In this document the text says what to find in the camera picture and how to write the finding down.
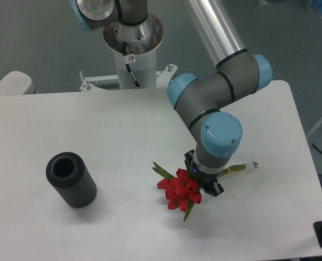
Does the white metal base frame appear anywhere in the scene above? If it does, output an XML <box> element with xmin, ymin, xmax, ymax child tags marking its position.
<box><xmin>79</xmin><ymin>63</ymin><xmax>178</xmax><ymax>92</ymax></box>

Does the black cable on pedestal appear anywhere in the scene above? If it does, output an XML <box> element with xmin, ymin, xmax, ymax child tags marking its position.
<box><xmin>122</xmin><ymin>41</ymin><xmax>143</xmax><ymax>89</ymax></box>

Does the black ribbed cylindrical vase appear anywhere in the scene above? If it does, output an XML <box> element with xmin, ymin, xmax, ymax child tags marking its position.
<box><xmin>46</xmin><ymin>152</ymin><xmax>97</xmax><ymax>208</ymax></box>

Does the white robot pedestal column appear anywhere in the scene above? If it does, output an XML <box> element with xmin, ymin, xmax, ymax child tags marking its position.
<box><xmin>103</xmin><ymin>13</ymin><xmax>163</xmax><ymax>89</ymax></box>

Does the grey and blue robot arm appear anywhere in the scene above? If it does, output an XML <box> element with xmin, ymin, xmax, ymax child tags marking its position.
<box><xmin>71</xmin><ymin>1</ymin><xmax>273</xmax><ymax>196</ymax></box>

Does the red tulip bouquet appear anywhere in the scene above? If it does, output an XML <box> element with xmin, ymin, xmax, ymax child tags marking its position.
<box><xmin>152</xmin><ymin>159</ymin><xmax>260</xmax><ymax>223</ymax></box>

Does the white chair seat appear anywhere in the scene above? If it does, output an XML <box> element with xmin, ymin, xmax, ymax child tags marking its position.
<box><xmin>0</xmin><ymin>71</ymin><xmax>39</xmax><ymax>96</ymax></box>

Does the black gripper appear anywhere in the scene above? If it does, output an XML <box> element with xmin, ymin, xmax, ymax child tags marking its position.
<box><xmin>184</xmin><ymin>150</ymin><xmax>223</xmax><ymax>196</ymax></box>

